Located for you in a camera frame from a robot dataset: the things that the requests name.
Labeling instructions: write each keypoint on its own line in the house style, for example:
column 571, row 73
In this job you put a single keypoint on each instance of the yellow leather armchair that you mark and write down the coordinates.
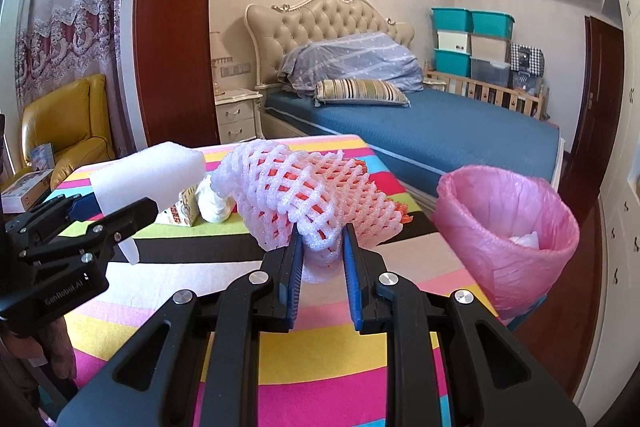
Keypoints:
column 74, row 120

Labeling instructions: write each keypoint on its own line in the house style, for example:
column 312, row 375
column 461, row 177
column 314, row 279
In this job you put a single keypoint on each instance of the pink foam fruit net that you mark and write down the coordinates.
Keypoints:
column 278, row 191

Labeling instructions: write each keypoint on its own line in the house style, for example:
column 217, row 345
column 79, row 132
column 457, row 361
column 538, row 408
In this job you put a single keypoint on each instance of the pink bag trash bin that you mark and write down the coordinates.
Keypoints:
column 478, row 209

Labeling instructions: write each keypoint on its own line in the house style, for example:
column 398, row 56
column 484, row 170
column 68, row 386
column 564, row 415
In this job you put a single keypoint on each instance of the teal storage bin lower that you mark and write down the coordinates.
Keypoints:
column 452, row 62

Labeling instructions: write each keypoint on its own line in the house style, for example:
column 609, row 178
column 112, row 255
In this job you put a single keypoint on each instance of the beige table lamp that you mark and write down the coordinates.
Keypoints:
column 219, row 55

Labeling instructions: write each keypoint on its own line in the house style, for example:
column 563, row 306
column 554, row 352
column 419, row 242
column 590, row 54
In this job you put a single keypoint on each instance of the grey clear storage bin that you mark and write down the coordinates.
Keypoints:
column 496, row 73

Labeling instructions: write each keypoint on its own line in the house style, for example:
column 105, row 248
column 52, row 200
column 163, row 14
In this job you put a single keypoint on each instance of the cream nightstand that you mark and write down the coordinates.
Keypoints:
column 238, row 115

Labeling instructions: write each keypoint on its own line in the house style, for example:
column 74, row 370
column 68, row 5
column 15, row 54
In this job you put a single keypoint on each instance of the dark red door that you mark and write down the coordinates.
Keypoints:
column 598, row 117

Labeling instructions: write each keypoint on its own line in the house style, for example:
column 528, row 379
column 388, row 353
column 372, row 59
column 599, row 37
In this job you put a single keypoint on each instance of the striped yellow pillow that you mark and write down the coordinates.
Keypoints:
column 359, row 91

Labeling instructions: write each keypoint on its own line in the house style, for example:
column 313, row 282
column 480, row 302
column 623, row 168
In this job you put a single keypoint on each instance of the white barcode carton box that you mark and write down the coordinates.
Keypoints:
column 184, row 213

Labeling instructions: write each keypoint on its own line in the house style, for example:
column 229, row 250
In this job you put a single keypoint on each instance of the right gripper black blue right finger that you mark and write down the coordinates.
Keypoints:
column 448, row 356

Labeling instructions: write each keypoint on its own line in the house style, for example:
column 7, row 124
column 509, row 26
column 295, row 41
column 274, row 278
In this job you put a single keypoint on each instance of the blue mattress bed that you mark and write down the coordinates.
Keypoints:
column 437, row 133

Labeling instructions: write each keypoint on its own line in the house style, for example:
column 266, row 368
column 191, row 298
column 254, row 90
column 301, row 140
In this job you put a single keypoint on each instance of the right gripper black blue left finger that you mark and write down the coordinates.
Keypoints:
column 195, row 361

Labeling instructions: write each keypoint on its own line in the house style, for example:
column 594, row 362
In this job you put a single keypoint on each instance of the white wardrobe with drawers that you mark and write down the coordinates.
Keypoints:
column 614, row 356

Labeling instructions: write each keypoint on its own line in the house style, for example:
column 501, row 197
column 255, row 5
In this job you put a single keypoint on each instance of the beige tufted headboard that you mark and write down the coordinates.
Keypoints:
column 280, row 29

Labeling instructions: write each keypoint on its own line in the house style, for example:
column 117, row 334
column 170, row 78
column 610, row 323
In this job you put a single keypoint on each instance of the crumpled white paper wad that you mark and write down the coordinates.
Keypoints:
column 213, row 208

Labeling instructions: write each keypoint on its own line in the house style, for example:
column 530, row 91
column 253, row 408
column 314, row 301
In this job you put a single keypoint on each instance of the teal storage bin top left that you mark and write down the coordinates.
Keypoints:
column 449, row 18

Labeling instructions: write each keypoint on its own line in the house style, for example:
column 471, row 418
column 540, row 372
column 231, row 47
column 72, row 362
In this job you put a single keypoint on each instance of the white storage box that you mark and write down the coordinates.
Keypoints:
column 457, row 41

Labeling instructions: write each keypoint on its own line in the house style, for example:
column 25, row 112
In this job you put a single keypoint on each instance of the grey striped duvet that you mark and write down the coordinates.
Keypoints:
column 371, row 56

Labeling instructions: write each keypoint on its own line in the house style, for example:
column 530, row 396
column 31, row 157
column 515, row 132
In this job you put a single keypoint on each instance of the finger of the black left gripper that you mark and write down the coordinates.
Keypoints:
column 52, row 217
column 94, row 248

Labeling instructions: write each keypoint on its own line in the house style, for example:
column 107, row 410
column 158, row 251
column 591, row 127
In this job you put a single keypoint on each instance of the dark red wooden panel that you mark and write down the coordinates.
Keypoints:
column 174, row 72

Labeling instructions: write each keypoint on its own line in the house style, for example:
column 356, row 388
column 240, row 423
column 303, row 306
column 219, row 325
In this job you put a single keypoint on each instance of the lace pink curtain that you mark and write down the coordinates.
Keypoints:
column 60, row 41

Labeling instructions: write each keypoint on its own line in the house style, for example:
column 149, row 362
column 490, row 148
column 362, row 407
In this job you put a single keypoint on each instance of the teal storage bin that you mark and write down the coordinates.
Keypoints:
column 449, row 18
column 493, row 24
column 452, row 62

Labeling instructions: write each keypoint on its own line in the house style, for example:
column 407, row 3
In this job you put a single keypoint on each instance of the box on side table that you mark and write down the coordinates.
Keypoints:
column 22, row 194

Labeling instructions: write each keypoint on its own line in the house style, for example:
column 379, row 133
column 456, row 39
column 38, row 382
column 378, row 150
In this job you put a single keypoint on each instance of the white foam block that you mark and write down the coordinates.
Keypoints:
column 530, row 240

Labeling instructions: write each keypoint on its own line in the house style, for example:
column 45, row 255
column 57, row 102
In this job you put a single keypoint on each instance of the teal storage bin top right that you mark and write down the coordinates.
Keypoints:
column 493, row 24

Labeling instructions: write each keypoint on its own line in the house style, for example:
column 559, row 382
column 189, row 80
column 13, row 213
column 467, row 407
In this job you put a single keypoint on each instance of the white foam sheet roll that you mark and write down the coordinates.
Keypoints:
column 160, row 172

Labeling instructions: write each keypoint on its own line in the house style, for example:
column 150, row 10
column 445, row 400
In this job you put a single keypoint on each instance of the wooden crib rail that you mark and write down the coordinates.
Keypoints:
column 516, row 100

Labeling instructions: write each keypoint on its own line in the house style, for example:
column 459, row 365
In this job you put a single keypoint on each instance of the black white checked bag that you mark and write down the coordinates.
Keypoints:
column 527, row 59

